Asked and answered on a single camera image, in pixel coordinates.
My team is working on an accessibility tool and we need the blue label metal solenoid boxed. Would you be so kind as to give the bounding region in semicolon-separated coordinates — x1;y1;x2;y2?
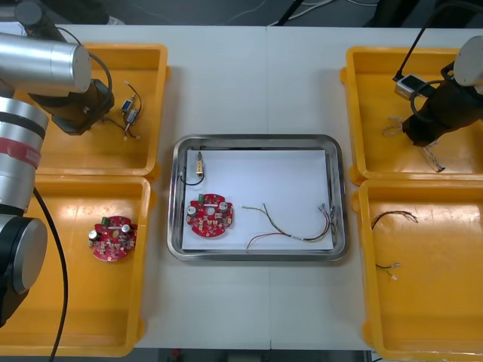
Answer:
120;80;143;114

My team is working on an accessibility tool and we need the short black-green wire harness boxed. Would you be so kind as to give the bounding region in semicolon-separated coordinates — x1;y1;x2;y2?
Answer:
376;262;401;281

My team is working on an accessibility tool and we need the red black green-yellow wire harness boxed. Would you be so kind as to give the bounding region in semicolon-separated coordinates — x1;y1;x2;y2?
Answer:
240;202;337;254

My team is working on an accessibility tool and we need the blue-white twisted wire harness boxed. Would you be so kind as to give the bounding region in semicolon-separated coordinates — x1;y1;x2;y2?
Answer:
381;115;445;173

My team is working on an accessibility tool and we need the round red circuit board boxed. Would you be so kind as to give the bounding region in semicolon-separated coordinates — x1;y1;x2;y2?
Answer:
186;193;237;241
89;214;137;262

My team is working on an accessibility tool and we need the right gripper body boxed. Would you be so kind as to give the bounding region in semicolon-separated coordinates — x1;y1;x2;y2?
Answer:
401;88;467;148

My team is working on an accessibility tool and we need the grey metal container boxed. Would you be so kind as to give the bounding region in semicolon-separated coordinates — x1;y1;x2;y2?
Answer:
0;0;27;35

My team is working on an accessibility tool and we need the person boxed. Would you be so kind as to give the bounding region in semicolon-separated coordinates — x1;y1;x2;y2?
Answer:
56;0;126;26

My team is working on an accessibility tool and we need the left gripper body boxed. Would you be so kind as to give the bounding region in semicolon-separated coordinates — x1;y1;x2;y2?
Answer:
52;79;115;136

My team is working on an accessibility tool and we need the white floor cable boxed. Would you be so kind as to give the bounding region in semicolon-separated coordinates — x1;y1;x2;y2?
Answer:
296;0;378;19
226;0;267;23

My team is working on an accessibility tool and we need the white label metal solenoid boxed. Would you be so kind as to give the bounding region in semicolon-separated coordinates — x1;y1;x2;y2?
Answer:
122;109;141;143

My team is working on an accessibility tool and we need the black stand leg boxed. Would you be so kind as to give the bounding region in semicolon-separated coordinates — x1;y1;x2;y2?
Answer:
277;0;305;26

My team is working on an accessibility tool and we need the steel tray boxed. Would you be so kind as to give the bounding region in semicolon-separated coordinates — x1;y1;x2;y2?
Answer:
166;133;349;262

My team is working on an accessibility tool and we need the black chair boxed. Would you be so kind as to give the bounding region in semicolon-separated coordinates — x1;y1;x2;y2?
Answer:
364;0;483;29

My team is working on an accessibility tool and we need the yellow-orange plastic bin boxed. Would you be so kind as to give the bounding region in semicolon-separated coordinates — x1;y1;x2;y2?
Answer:
0;175;158;357
339;44;483;186
350;179;483;362
14;41;170;179

